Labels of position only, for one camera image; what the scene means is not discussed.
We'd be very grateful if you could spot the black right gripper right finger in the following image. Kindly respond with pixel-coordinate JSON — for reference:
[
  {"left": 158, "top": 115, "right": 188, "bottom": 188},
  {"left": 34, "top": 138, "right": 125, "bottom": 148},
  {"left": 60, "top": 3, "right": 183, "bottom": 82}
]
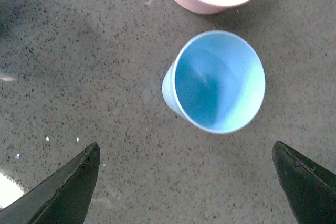
[{"left": 272, "top": 141, "right": 335, "bottom": 223}]

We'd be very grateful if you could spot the blue cup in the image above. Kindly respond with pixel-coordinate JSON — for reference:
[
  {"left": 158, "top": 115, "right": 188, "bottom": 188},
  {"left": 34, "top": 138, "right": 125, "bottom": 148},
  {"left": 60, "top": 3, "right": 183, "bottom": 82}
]
[{"left": 162, "top": 30, "right": 266, "bottom": 134}]

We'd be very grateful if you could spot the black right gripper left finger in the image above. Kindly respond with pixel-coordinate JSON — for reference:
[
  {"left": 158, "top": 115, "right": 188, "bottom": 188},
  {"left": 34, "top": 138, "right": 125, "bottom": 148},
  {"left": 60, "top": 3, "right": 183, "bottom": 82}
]
[{"left": 1, "top": 143, "right": 100, "bottom": 223}]

